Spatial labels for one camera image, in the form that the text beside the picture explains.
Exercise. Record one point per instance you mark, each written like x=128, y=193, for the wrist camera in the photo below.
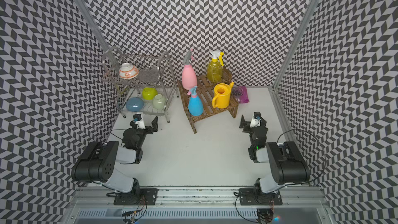
x=256, y=120
x=138, y=121

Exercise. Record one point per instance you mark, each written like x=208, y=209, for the aluminium corner post left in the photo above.
x=87, y=15

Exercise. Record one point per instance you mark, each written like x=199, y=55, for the lime green bowl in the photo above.
x=148, y=93

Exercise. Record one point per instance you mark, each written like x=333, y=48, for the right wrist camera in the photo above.
x=256, y=120

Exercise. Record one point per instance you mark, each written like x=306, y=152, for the aluminium corner post right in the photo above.
x=293, y=92

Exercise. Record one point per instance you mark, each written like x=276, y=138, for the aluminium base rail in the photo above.
x=237, y=204

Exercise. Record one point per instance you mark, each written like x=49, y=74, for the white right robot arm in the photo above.
x=287, y=165

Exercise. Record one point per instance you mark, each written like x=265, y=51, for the yellow transparent spray bottle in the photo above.
x=215, y=67

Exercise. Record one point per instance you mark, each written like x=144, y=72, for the aluminium corner post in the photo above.
x=87, y=15
x=293, y=92

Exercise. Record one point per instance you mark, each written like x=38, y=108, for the pale green bowl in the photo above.
x=159, y=102

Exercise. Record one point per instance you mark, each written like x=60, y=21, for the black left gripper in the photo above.
x=154, y=128

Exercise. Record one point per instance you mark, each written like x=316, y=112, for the wooden slatted shelf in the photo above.
x=206, y=93

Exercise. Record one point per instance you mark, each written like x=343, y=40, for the white orange patterned bowl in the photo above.
x=128, y=71

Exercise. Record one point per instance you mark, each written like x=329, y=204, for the blue bowl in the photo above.
x=134, y=104

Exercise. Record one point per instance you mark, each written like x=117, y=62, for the blue spray bottle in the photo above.
x=195, y=105

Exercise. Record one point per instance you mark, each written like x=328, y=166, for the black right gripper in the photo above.
x=246, y=125

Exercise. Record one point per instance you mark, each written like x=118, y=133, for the pink spray bottle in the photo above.
x=189, y=77

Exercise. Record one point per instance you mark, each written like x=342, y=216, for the metal wire dish rack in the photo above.
x=154, y=72

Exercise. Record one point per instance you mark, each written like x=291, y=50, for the yellow watering can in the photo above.
x=222, y=95

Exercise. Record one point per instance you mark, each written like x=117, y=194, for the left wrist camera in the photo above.
x=138, y=121

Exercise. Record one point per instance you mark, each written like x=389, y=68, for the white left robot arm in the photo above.
x=97, y=164

